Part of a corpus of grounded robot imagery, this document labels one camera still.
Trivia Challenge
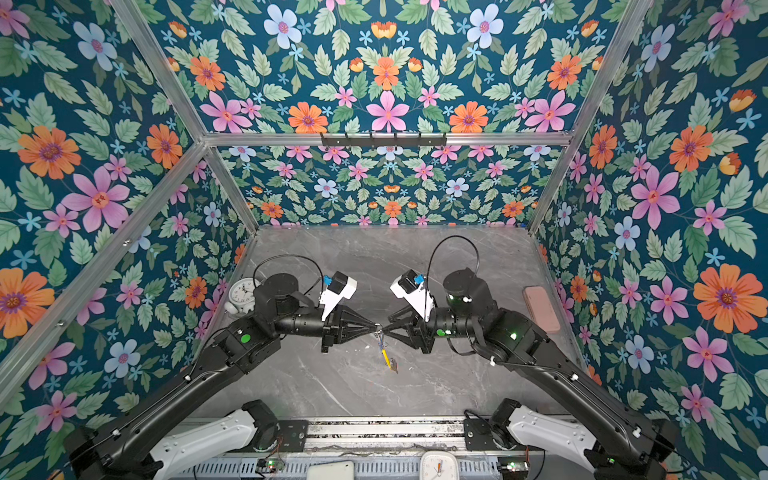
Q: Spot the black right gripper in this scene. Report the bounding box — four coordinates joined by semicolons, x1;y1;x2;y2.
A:
381;303;481;355

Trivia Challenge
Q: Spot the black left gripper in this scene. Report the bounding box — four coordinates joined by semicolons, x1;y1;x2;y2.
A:
273;301;380;352

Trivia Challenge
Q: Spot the large grey perforated keyring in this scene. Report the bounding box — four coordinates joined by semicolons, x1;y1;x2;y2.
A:
374;324;396;372

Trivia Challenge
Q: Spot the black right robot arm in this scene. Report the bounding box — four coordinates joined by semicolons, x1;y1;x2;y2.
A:
388;268;680;479

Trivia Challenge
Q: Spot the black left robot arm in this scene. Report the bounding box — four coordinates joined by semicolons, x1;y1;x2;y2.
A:
64;272;376;479

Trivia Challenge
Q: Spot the white alarm clock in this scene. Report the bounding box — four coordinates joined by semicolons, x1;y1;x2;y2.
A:
224;278;261;316

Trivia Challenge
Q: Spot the pink rectangular case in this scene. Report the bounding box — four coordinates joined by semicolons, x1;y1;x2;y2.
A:
523;286;561;334

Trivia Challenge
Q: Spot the white square clock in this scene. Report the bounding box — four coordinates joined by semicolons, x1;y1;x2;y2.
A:
418;451;460;480

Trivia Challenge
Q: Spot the white device at front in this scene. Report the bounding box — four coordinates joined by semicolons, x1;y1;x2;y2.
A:
306;461;355;480

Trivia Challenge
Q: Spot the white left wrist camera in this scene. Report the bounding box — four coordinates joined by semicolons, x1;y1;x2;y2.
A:
319;271;358;322

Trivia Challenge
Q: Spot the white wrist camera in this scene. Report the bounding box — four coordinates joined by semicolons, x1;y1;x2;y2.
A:
390;270;435;322
319;271;358;322

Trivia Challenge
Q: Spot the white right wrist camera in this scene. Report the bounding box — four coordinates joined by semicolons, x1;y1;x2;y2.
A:
390;270;435;322

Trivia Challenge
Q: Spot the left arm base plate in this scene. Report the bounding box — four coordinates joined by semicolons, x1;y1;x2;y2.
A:
241;420;309;453

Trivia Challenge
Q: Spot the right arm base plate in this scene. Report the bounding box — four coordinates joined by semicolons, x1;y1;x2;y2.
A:
463;417;526;452

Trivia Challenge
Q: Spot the black hook rail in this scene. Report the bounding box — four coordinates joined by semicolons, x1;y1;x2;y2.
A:
320;133;448;148

